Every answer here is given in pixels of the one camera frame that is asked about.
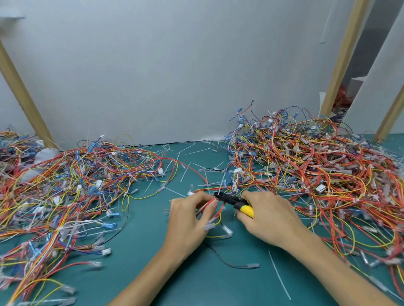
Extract person's left hand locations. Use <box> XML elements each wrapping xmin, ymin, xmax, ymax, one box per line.
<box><xmin>160</xmin><ymin>190</ymin><xmax>225</xmax><ymax>262</ymax></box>

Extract person's right hand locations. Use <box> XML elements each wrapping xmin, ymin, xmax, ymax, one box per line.
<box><xmin>235</xmin><ymin>187</ymin><xmax>309</xmax><ymax>252</ymax></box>

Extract yellow-handled black cutting pliers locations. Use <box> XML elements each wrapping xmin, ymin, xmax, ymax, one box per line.
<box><xmin>213</xmin><ymin>189</ymin><xmax>255</xmax><ymax>221</ymax></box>

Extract red and yellow wire harness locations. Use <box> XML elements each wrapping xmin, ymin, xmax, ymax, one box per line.
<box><xmin>194</xmin><ymin>196</ymin><xmax>235</xmax><ymax>242</ymax></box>

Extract person's left forearm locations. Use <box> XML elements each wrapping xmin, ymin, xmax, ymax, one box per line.
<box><xmin>85</xmin><ymin>241</ymin><xmax>197</xmax><ymax>306</ymax></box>

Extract person's right forearm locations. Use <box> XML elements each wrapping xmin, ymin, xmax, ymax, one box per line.
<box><xmin>280</xmin><ymin>222</ymin><xmax>400</xmax><ymax>306</ymax></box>

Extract scattered cut tie offcuts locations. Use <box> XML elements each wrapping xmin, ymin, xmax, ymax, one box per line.
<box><xmin>159</xmin><ymin>139</ymin><xmax>237</xmax><ymax>198</ymax></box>

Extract green table mat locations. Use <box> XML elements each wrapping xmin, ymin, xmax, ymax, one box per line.
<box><xmin>0</xmin><ymin>130</ymin><xmax>404</xmax><ymax>306</ymax></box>

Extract red bag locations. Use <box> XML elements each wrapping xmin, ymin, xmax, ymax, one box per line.
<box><xmin>331</xmin><ymin>84</ymin><xmax>351</xmax><ymax>110</ymax></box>

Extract white plastic bag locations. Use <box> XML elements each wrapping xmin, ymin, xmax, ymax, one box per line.
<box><xmin>19</xmin><ymin>147</ymin><xmax>63</xmax><ymax>183</ymax></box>

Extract black wire with clear connector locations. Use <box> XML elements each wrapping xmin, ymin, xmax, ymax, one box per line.
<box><xmin>205</xmin><ymin>239</ymin><xmax>260</xmax><ymax>272</ymax></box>

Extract long white cable tie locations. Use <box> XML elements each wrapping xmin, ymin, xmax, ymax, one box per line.
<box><xmin>268</xmin><ymin>249</ymin><xmax>292</xmax><ymax>303</ymax></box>

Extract pile of colourful wire harnesses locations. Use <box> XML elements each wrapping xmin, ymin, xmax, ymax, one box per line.
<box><xmin>0</xmin><ymin>116</ymin><xmax>214</xmax><ymax>306</ymax></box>
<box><xmin>216</xmin><ymin>92</ymin><xmax>404</xmax><ymax>306</ymax></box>

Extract wooden post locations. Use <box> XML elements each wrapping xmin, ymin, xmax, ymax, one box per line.
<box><xmin>314</xmin><ymin>0</ymin><xmax>382</xmax><ymax>119</ymax></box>
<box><xmin>0</xmin><ymin>14</ymin><xmax>59</xmax><ymax>153</ymax></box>
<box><xmin>370</xmin><ymin>76</ymin><xmax>404</xmax><ymax>143</ymax></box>

